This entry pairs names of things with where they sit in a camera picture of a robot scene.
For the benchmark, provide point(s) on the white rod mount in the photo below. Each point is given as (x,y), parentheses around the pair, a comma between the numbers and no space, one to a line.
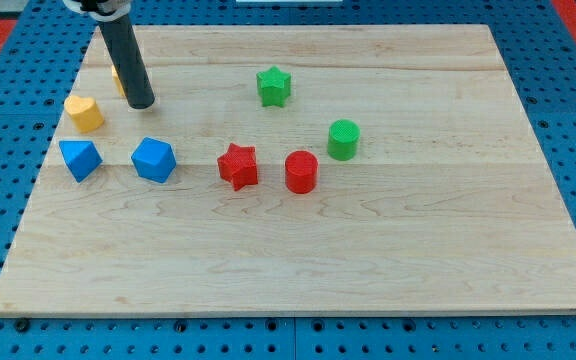
(100,10)

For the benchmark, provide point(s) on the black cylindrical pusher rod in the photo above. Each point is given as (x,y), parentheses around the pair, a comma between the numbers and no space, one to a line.
(128,63)

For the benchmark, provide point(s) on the blue triangle block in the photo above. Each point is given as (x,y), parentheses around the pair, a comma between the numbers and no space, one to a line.
(81,157)

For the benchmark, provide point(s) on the yellow block behind rod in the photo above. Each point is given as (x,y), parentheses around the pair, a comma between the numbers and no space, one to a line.
(117,82)

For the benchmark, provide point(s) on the blue hexagon block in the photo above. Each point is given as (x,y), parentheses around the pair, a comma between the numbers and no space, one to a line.
(154,160)

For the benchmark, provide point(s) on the green star block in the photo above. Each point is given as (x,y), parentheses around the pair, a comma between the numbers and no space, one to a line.
(273,86)

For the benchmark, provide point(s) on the red star block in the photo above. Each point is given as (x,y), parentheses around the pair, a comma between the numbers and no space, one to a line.
(238,166)

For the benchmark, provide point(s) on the red cylinder block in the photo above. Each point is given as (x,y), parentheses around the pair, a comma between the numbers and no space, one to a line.
(301,171)

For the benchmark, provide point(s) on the green cylinder block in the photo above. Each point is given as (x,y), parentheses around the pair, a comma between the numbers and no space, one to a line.
(343,137)

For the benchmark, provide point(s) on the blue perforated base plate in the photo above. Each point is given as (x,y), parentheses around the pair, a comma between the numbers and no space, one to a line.
(39,61)

